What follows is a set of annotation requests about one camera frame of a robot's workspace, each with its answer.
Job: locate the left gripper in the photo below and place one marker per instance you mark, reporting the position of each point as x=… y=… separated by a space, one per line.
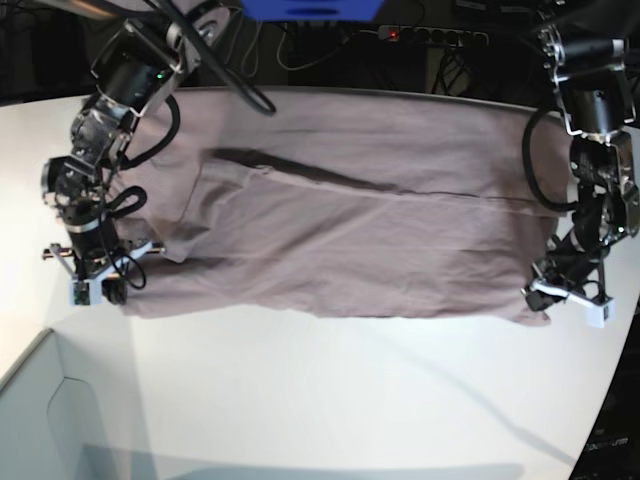
x=565 y=273

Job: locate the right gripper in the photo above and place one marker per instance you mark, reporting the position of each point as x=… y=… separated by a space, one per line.
x=100 y=253

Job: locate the pink t-shirt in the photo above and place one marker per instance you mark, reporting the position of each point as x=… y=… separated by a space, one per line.
x=342 y=205

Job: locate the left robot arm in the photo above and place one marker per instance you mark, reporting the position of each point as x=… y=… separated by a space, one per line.
x=586 y=43

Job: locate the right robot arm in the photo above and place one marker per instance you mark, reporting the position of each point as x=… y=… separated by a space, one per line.
x=132 y=116

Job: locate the grey cardboard box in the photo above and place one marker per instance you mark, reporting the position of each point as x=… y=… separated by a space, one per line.
x=58 y=423

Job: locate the black power strip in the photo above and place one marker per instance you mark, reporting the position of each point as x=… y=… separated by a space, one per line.
x=432 y=36

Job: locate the blue plastic bin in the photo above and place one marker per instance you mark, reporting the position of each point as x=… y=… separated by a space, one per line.
x=311 y=10

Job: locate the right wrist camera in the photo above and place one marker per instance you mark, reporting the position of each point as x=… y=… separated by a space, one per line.
x=85 y=292

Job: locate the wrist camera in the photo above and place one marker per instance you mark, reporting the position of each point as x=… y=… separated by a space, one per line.
x=85 y=292
x=599 y=313

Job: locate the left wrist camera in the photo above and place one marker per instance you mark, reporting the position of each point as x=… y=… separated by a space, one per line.
x=599 y=313

